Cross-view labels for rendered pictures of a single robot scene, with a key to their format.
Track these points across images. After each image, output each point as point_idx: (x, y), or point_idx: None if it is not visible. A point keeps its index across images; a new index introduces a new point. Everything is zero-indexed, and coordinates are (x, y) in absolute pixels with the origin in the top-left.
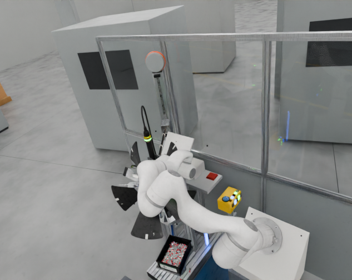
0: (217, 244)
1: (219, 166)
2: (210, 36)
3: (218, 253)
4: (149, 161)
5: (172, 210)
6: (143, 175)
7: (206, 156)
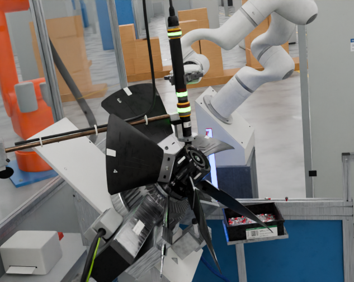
0: (282, 55)
1: (29, 224)
2: None
3: (289, 56)
4: None
5: (222, 147)
6: None
7: (8, 225)
